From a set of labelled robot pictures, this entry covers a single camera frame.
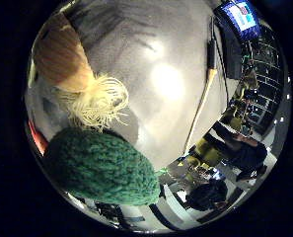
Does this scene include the beige cable with black adapter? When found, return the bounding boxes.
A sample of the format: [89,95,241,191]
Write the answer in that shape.
[183,16,219,154]

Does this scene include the open black laptop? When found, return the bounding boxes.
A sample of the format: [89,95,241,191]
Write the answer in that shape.
[214,0,262,80]

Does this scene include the person in dark blue top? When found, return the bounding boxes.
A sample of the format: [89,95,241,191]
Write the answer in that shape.
[214,121,268,182]

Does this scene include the dark haired person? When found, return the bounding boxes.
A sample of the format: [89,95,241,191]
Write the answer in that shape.
[184,179,229,211]

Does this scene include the green broccoli plush toy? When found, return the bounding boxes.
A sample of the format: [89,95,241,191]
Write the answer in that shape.
[43,127,162,206]

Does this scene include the thin black cable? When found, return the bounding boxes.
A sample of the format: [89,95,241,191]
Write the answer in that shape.
[214,33,230,100]

